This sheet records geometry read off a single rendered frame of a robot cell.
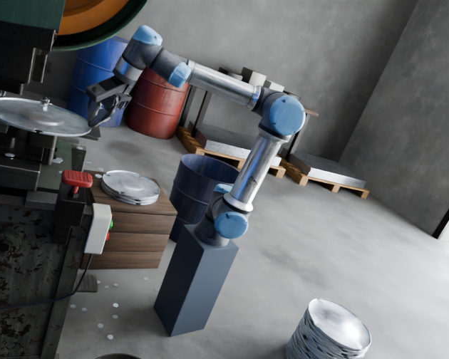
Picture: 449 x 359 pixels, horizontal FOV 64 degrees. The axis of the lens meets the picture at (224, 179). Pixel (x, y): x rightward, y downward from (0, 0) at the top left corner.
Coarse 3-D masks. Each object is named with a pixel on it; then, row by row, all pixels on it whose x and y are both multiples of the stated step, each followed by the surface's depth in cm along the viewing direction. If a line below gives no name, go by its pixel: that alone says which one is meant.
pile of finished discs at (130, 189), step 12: (108, 180) 177; (120, 180) 181; (132, 180) 185; (144, 180) 192; (108, 192) 171; (120, 192) 172; (132, 192) 174; (144, 192) 179; (156, 192) 184; (144, 204) 175
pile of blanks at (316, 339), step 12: (300, 324) 164; (312, 324) 153; (300, 336) 160; (312, 336) 152; (324, 336) 149; (288, 348) 166; (300, 348) 156; (312, 348) 152; (324, 348) 148; (336, 348) 147; (348, 348) 145
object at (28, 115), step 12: (0, 108) 103; (12, 108) 107; (24, 108) 109; (36, 108) 114; (48, 108) 119; (60, 108) 122; (0, 120) 96; (12, 120) 98; (24, 120) 101; (36, 120) 103; (48, 120) 107; (60, 120) 110; (72, 120) 116; (84, 120) 120; (48, 132) 98; (60, 132) 103; (72, 132) 106; (84, 132) 108
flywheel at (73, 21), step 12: (72, 0) 129; (84, 0) 131; (96, 0) 131; (108, 0) 130; (120, 0) 132; (72, 12) 130; (84, 12) 129; (96, 12) 131; (108, 12) 132; (72, 24) 130; (84, 24) 131; (96, 24) 132
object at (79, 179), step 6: (66, 174) 86; (72, 174) 87; (78, 174) 88; (84, 174) 89; (66, 180) 84; (72, 180) 84; (78, 180) 85; (84, 180) 86; (90, 180) 87; (72, 186) 87; (78, 186) 85; (84, 186) 86; (90, 186) 87; (72, 192) 88
